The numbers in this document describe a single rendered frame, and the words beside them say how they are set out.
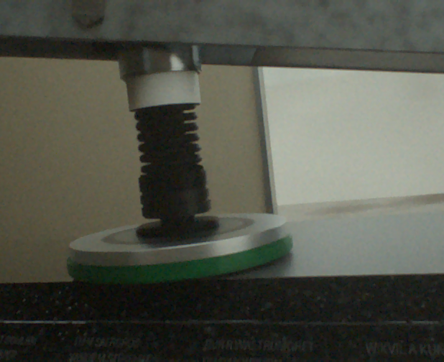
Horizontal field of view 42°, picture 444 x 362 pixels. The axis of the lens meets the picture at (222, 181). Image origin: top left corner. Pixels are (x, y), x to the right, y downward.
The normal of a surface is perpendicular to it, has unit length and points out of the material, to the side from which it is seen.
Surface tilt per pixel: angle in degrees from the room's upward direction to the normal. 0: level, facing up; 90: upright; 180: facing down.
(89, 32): 90
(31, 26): 90
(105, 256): 90
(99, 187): 90
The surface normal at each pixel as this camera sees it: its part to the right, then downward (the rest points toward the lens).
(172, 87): 0.30, 0.02
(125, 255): -0.37, 0.09
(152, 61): -0.08, 0.06
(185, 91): 0.65, -0.03
